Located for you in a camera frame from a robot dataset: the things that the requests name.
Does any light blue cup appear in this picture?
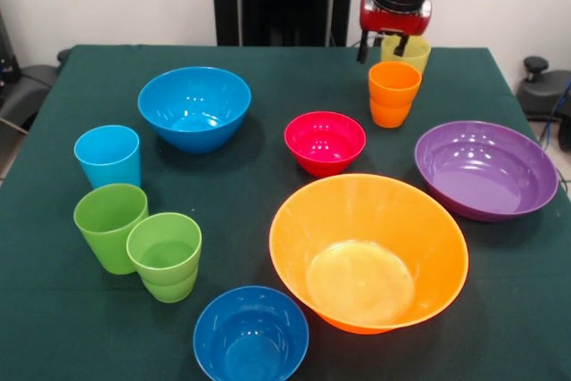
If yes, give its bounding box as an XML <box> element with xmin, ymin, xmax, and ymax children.
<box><xmin>73</xmin><ymin>124</ymin><xmax>143</xmax><ymax>190</ymax></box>

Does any dark green tablecloth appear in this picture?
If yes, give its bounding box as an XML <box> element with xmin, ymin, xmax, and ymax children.
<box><xmin>0</xmin><ymin>44</ymin><xmax>571</xmax><ymax>381</ymax></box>

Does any large orange bowl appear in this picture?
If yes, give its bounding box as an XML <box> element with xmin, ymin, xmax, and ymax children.
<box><xmin>269</xmin><ymin>173</ymin><xmax>470</xmax><ymax>335</ymax></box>

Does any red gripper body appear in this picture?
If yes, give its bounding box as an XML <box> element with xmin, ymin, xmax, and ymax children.
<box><xmin>359</xmin><ymin>0</ymin><xmax>434</xmax><ymax>38</ymax></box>

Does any dark blue small bowl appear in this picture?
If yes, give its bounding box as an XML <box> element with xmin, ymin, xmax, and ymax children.
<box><xmin>192</xmin><ymin>285</ymin><xmax>310</xmax><ymax>381</ymax></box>

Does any purple bowl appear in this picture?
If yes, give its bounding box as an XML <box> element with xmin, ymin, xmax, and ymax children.
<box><xmin>413</xmin><ymin>120</ymin><xmax>559</xmax><ymax>223</ymax></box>

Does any black pedestal base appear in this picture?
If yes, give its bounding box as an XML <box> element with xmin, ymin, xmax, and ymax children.
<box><xmin>0</xmin><ymin>5</ymin><xmax>62</xmax><ymax>132</ymax></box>
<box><xmin>516</xmin><ymin>55</ymin><xmax>571</xmax><ymax>153</ymax></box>

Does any pink-red small bowl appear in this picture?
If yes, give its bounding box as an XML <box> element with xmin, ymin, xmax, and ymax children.
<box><xmin>284</xmin><ymin>111</ymin><xmax>368</xmax><ymax>178</ymax></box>

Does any orange cup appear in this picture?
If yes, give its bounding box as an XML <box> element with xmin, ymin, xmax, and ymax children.
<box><xmin>368</xmin><ymin>61</ymin><xmax>423</xmax><ymax>105</ymax></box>
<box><xmin>369</xmin><ymin>99</ymin><xmax>414</xmax><ymax>128</ymax></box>

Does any light blue bowl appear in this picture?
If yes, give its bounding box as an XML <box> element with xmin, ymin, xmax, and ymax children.
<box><xmin>137</xmin><ymin>66</ymin><xmax>252</xmax><ymax>155</ymax></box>

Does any light green cup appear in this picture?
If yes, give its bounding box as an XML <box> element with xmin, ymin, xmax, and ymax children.
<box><xmin>140</xmin><ymin>264</ymin><xmax>200</xmax><ymax>304</ymax></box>
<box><xmin>125</xmin><ymin>212</ymin><xmax>203</xmax><ymax>286</ymax></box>

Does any yellow translucent cup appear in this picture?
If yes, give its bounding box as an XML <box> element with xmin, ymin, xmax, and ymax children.
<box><xmin>380</xmin><ymin>36</ymin><xmax>433</xmax><ymax>75</ymax></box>

